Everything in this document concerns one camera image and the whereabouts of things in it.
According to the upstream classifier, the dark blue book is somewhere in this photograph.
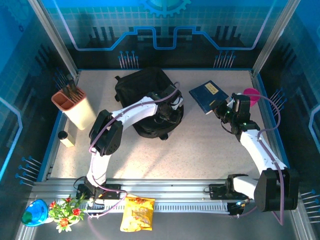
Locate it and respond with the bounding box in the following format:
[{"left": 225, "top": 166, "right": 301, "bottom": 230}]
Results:
[{"left": 188, "top": 79, "right": 230, "bottom": 116}]

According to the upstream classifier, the black fabric backpack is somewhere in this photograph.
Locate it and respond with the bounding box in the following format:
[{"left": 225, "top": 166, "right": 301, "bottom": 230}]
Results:
[{"left": 114, "top": 66, "right": 185, "bottom": 141}]

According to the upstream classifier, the yellow chips bag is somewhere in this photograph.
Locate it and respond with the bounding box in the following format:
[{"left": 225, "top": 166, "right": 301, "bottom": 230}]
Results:
[{"left": 119, "top": 193, "right": 156, "bottom": 233}]

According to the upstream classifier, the pink plastic goblet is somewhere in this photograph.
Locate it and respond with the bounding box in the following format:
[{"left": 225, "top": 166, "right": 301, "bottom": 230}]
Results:
[{"left": 243, "top": 87, "right": 261, "bottom": 109}]

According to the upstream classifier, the cream orange knife block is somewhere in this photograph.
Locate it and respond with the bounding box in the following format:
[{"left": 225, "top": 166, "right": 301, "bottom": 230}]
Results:
[{"left": 51, "top": 86, "right": 98, "bottom": 131}]

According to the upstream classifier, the small bottle with black cap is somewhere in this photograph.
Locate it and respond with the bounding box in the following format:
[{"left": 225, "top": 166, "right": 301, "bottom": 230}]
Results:
[{"left": 57, "top": 130, "right": 76, "bottom": 149}]

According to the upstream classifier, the artificial red flower plant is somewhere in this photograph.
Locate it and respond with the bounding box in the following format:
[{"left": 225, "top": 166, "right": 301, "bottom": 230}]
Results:
[{"left": 47, "top": 194, "right": 89, "bottom": 234}]

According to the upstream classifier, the blue plastic bowl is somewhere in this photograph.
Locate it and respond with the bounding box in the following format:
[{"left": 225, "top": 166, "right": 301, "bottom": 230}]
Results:
[{"left": 20, "top": 198, "right": 49, "bottom": 228}]

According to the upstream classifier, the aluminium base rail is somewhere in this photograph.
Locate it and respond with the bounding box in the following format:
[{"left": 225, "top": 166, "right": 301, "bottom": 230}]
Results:
[{"left": 31, "top": 177, "right": 300, "bottom": 204}]

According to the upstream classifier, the aluminium frame post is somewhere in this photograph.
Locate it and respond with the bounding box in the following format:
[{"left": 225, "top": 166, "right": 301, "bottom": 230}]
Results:
[
  {"left": 251, "top": 0, "right": 302, "bottom": 76},
  {"left": 27, "top": 0, "right": 81, "bottom": 79}
]

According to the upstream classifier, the white slotted cable tray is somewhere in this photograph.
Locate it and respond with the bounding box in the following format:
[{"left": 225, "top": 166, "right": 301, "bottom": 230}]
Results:
[{"left": 86, "top": 201, "right": 231, "bottom": 214}]

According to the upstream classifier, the tall black knife handle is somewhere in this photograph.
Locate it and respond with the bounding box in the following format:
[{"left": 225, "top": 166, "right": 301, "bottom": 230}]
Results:
[{"left": 65, "top": 74, "right": 77, "bottom": 97}]

